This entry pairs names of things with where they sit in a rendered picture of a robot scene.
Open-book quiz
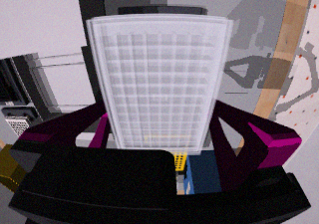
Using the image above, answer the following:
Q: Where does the blue open-top bin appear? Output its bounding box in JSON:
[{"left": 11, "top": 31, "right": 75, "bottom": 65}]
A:
[{"left": 183, "top": 150, "right": 221, "bottom": 194}]

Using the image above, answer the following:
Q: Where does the yellow open-top bin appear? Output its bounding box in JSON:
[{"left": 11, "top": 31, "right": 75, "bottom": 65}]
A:
[{"left": 0, "top": 144, "right": 27, "bottom": 193}]

